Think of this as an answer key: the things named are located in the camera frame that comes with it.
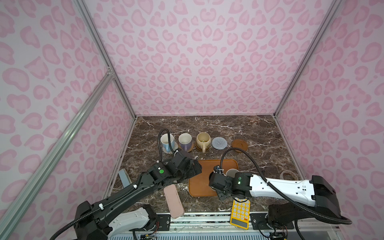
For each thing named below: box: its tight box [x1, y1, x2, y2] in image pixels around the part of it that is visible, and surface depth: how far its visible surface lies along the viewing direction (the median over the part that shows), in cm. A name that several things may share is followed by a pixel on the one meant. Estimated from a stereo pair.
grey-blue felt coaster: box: [211, 137, 228, 150], surface depth 105 cm
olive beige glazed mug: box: [196, 132, 212, 153], surface depth 97 cm
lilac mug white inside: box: [178, 132, 193, 152], surface depth 99 cm
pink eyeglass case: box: [163, 184, 185, 219], surface depth 80 cm
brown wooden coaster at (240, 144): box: [231, 139, 248, 153], surface depth 104 cm
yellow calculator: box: [230, 198, 251, 230], surface depth 76 cm
